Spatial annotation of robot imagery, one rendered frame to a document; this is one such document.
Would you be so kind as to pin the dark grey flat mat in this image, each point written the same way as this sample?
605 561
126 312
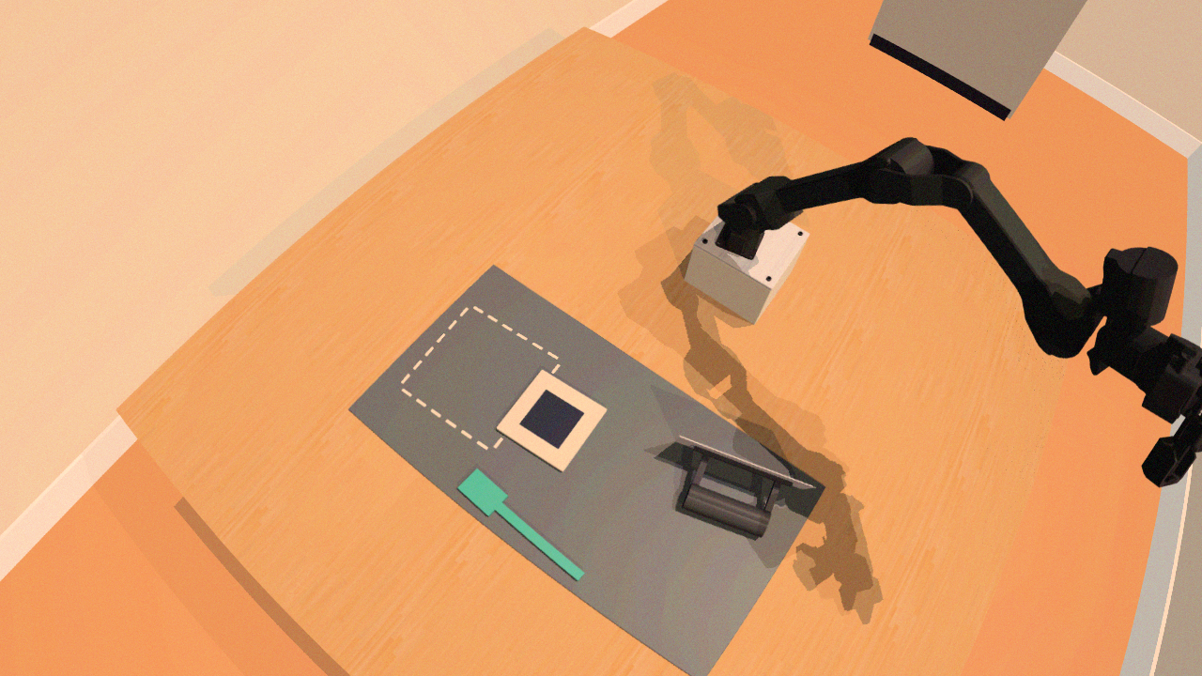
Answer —
681 583

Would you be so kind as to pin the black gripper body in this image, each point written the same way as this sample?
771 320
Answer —
1171 457

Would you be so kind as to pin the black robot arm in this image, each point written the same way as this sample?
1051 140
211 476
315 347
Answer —
1061 313

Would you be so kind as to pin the green trowel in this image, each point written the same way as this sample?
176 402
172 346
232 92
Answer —
489 498

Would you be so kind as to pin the cream square tile with dark square centre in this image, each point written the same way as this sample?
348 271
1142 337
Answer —
551 420

